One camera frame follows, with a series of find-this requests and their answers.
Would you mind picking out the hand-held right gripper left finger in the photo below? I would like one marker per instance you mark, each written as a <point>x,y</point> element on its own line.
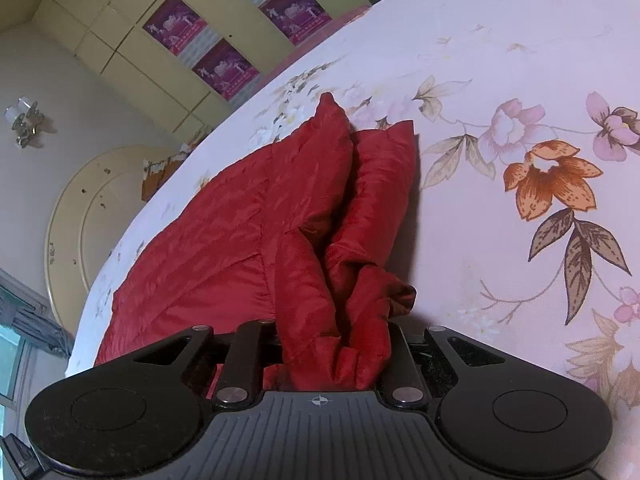
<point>247,352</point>

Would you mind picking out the red puffer jacket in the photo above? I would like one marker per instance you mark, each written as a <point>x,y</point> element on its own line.
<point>225,240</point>

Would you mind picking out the floral bed sheet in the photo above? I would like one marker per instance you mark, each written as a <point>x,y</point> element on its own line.
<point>500,85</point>

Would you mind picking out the cream bed headboard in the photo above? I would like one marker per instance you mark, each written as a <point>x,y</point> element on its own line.
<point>85,230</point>

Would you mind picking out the cream wardrobe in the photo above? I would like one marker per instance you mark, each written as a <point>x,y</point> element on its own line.
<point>125,35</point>

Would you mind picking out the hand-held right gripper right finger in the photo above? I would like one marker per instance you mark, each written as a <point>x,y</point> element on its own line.
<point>402,360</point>

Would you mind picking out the window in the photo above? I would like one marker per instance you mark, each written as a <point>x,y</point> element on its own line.
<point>11,360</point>

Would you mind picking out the purple wall poster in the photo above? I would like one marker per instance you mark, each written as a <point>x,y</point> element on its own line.
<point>227,70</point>
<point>295,10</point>
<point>175,24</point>

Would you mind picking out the blue grey curtain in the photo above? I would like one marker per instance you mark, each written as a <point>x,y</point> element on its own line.
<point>35,327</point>

